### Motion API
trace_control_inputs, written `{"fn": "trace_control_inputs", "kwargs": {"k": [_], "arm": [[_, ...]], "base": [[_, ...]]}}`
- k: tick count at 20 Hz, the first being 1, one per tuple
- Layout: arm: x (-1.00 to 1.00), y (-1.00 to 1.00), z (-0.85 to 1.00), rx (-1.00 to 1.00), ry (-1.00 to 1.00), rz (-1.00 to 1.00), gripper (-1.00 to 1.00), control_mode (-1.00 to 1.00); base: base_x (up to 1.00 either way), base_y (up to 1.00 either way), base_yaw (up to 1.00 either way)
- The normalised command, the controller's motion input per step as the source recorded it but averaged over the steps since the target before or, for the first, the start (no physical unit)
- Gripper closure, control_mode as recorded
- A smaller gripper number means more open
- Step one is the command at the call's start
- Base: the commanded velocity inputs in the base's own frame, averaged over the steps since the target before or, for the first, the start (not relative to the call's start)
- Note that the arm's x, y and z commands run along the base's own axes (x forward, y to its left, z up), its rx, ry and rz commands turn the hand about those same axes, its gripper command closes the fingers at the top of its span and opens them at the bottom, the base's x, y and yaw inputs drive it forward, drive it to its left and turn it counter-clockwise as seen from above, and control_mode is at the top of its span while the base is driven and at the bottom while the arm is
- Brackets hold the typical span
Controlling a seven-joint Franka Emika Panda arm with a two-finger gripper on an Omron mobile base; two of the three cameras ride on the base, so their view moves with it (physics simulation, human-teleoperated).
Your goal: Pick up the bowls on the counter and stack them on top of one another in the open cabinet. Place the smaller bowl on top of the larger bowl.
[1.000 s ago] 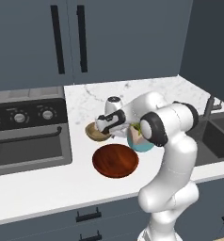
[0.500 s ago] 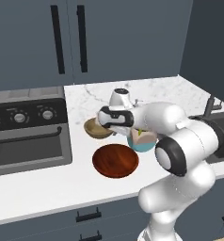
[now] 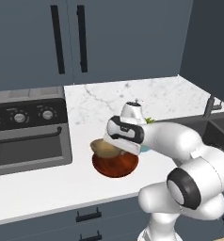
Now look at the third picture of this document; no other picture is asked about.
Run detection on red-brown bowl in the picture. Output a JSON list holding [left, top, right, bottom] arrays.
[[91, 152, 140, 179]]

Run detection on grey-blue cabinet door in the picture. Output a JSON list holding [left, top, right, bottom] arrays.
[[0, 0, 75, 92], [66, 0, 194, 86]]

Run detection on tan bowl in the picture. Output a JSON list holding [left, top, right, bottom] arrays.
[[89, 138, 126, 159]]

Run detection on long black cabinet handle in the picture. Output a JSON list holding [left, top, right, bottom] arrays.
[[75, 4, 89, 73], [50, 4, 67, 75]]

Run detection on grey-blue drawer front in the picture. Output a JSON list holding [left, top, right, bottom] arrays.
[[0, 196, 150, 241], [58, 220, 150, 241]]

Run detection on silver oven knob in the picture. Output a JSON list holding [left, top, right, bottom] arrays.
[[41, 109, 55, 121], [13, 112, 27, 124]]

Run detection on black toaster oven handle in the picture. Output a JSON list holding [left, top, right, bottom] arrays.
[[0, 125, 63, 146]]

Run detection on dark grey sink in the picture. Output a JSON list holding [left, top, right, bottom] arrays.
[[154, 113, 224, 158]]

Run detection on dark grey tap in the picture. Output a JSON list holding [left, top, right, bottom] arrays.
[[202, 93, 224, 119]]

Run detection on light blue plate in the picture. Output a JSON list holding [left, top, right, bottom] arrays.
[[138, 144, 152, 153]]

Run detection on black toaster oven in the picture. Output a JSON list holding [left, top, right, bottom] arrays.
[[0, 86, 73, 177]]

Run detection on black drawer handle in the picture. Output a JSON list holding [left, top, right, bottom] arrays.
[[74, 207, 104, 223], [78, 230, 104, 241]]

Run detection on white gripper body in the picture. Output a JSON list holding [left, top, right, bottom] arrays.
[[120, 102, 147, 124]]

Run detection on toaster oven glass door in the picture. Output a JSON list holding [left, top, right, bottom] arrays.
[[0, 123, 72, 176]]

